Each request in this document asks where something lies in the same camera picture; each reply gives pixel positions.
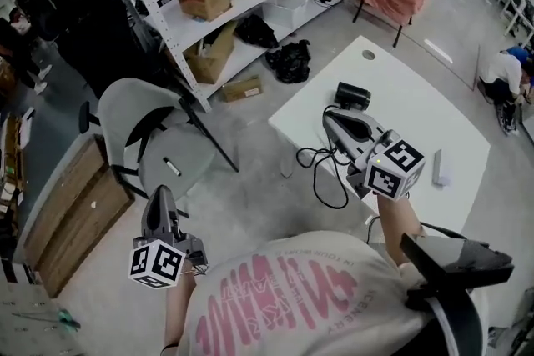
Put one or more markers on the black cabinet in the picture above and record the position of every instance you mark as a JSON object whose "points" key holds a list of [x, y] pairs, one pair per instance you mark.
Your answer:
{"points": [[96, 33]]}

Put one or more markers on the white plastic bin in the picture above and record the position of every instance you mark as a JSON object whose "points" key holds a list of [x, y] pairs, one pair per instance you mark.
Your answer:
{"points": [[288, 8]]}

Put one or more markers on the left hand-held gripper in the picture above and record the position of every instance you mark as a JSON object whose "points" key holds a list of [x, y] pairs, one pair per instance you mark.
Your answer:
{"points": [[156, 262]]}

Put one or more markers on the person's white printed shirt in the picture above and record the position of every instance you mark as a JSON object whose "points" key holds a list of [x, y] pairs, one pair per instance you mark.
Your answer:
{"points": [[300, 296]]}

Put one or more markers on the black wrist band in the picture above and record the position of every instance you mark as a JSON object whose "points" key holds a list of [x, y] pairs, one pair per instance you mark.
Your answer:
{"points": [[169, 347]]}

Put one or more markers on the brown wooden panels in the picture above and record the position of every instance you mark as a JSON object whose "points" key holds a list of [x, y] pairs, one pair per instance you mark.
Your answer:
{"points": [[71, 217]]}

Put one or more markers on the black office chair armrest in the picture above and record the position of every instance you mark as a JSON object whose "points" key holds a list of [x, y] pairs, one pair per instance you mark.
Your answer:
{"points": [[454, 260]]}

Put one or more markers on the grey rectangular box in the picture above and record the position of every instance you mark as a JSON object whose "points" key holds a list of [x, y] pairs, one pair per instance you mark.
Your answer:
{"points": [[442, 166]]}

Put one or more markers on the black cylindrical item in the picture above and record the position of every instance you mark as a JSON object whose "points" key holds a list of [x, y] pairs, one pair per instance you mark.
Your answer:
{"points": [[354, 95]]}

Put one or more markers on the person's right forearm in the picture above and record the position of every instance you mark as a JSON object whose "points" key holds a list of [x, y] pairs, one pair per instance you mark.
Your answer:
{"points": [[396, 225]]}

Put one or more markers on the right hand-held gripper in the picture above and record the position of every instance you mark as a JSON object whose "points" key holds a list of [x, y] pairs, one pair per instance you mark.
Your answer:
{"points": [[394, 171]]}

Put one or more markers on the black marker pen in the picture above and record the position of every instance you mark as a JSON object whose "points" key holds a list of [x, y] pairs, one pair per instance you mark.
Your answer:
{"points": [[172, 166]]}

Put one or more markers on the black plastic bag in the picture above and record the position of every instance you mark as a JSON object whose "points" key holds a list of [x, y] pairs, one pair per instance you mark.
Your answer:
{"points": [[256, 31], [290, 62]]}

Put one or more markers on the flat cardboard box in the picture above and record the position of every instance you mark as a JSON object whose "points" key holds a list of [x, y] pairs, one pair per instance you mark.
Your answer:
{"points": [[242, 88]]}

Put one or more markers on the white table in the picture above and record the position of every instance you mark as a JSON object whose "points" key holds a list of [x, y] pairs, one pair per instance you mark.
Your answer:
{"points": [[413, 112]]}

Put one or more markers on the grey chair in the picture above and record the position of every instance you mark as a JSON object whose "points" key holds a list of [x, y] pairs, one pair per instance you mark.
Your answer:
{"points": [[183, 150]]}

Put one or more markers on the tall cardboard box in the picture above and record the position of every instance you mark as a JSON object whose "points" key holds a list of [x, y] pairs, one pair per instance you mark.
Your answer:
{"points": [[210, 58]]}

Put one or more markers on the person's left forearm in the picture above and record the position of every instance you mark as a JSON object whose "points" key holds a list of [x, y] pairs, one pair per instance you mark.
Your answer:
{"points": [[177, 312]]}

